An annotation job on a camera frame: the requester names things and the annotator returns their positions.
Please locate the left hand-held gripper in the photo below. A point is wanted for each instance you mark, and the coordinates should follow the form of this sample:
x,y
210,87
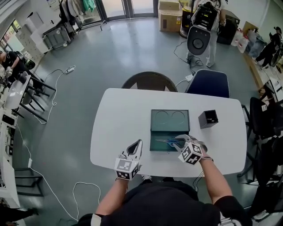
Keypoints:
x,y
127,166

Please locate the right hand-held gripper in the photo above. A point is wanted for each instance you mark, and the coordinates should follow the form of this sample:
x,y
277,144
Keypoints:
x,y
191,153

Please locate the dark green box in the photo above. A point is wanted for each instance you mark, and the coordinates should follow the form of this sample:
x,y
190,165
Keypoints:
x,y
169,123

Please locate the person's right forearm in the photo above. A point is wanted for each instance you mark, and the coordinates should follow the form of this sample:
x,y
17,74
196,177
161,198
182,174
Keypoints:
x,y
215,181

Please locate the person's left forearm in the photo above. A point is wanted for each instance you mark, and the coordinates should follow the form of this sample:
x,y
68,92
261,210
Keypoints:
x,y
110,196

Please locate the large cardboard box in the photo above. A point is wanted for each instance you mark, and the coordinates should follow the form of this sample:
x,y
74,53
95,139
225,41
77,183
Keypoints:
x,y
170,19

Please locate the black square pen holder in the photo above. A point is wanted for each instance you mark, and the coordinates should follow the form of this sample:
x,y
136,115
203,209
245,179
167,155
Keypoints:
x,y
207,121

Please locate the dark blue chair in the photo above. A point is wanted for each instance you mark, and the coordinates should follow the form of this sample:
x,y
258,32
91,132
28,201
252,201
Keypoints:
x,y
209,85

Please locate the person's black shirt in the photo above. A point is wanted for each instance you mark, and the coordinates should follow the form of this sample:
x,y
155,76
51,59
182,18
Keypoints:
x,y
163,205

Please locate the white power strip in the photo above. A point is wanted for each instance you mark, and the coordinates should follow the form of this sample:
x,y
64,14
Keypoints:
x,y
189,77
69,69

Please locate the brown round-backed chair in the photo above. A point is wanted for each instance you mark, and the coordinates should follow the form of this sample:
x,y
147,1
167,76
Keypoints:
x,y
150,80

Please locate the black office chair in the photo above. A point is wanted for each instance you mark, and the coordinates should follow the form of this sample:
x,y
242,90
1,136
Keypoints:
x,y
263,123

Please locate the white oval machine panel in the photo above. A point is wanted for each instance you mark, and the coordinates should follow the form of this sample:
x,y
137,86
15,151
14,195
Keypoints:
x,y
197,40

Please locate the white power adapter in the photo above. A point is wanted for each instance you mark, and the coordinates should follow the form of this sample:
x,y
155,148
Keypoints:
x,y
30,163

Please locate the black cabinet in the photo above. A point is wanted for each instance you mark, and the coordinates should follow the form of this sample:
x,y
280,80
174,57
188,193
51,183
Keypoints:
x,y
228,28

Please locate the white stool with black legs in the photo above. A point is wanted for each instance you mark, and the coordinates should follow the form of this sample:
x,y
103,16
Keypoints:
x,y
18,92

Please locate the grey utility cart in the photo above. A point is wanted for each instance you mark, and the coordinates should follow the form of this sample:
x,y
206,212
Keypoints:
x,y
56,37

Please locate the clothes rack with garments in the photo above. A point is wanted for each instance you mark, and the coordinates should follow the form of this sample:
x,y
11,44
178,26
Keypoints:
x,y
73,11

